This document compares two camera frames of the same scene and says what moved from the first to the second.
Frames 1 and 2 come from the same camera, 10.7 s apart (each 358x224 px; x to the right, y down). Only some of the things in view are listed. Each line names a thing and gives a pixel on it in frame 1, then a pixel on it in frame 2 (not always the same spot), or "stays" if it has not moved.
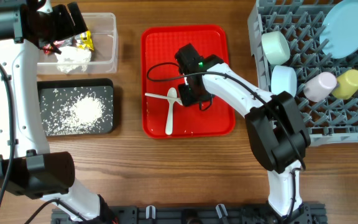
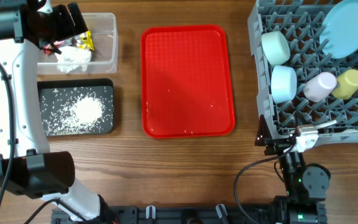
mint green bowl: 275,47 stays
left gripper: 68,28 stays
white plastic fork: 165,96 -> 325,124
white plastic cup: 318,88 stays
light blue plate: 345,29 stays
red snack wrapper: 48,48 stays
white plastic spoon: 172,93 -> 350,130
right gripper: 187,100 -> 264,138
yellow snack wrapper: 87,40 stays
